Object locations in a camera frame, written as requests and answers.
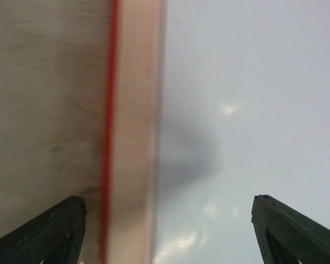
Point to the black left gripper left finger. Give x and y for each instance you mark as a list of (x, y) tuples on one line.
[(54, 236)]

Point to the red wooden picture frame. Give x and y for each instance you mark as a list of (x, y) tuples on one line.
[(130, 152)]

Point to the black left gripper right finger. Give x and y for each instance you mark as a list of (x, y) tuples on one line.
[(284, 235)]

